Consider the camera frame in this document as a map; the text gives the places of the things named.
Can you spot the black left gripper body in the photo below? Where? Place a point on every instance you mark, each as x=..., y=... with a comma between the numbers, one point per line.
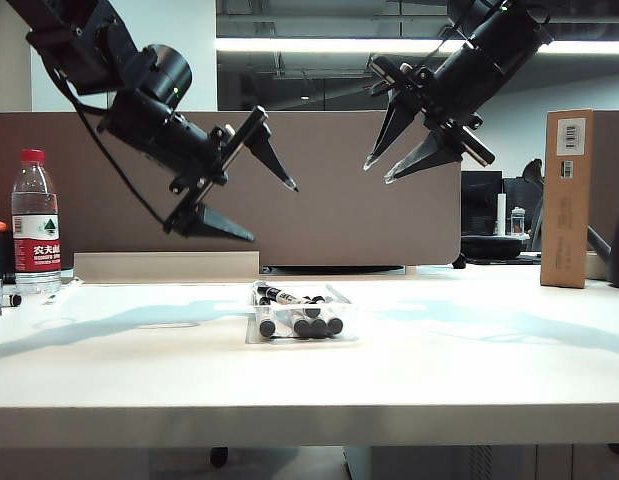
x=154, y=127

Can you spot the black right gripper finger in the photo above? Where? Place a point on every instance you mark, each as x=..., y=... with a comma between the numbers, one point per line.
x=434, y=155
x=396, y=125

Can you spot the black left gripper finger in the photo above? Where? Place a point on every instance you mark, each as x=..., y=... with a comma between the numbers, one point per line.
x=271, y=155
x=219, y=225

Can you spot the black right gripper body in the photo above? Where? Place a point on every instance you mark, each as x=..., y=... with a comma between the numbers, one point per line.
x=454, y=85

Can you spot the white marker black cap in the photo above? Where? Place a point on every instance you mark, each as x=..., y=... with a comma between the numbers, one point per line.
x=289, y=296
x=267, y=326
x=302, y=326
x=318, y=325
x=335, y=324

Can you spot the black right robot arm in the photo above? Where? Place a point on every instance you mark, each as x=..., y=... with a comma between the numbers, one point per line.
x=509, y=35

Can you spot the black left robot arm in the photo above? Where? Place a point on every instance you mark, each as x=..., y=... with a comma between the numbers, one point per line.
x=89, y=45

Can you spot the tall cardboard box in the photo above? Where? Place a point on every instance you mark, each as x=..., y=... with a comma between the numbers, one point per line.
x=566, y=200

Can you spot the clear plastic packaging box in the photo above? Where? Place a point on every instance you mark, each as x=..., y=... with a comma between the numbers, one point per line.
x=349, y=300

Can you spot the black computer monitor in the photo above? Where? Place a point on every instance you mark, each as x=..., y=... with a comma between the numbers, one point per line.
x=481, y=200

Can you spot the brown desk partition panel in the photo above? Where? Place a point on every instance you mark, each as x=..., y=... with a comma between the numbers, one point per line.
x=339, y=200

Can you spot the white cylinder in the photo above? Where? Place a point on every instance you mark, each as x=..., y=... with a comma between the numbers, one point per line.
x=501, y=215

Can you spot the black office chair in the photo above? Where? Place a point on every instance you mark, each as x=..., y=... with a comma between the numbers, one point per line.
x=531, y=190

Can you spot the black round cushion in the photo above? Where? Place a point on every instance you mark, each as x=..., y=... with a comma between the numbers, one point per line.
x=491, y=247

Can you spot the small glass bottle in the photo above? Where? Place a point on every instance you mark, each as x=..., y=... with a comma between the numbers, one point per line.
x=519, y=225

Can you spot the ceiling light strip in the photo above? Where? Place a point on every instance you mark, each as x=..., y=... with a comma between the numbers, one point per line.
x=289, y=45

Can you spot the water bottle red label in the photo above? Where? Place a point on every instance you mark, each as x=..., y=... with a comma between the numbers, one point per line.
x=36, y=225

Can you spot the brown side partition panel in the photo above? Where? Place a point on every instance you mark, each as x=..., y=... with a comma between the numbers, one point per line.
x=609, y=205

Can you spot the dark grey slanted tube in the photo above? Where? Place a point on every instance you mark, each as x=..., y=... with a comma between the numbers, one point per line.
x=599, y=244

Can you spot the short black marker pen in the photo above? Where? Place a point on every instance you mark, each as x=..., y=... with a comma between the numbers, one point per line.
x=16, y=300

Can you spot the black caster wheel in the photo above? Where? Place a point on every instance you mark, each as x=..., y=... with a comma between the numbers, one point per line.
x=219, y=457

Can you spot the grey partition base bracket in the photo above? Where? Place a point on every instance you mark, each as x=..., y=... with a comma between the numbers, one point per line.
x=334, y=269

